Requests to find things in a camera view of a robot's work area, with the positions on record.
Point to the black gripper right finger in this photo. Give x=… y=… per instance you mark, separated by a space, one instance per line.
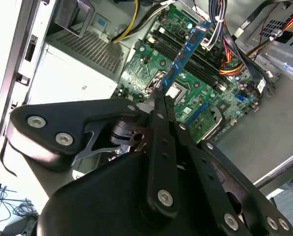
x=235 y=191

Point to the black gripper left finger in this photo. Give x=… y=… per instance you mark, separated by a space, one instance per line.
x=63 y=115

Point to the blue RAM stick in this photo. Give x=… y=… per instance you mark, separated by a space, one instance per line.
x=185 y=54

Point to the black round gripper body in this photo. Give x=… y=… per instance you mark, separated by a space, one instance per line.
x=99 y=201

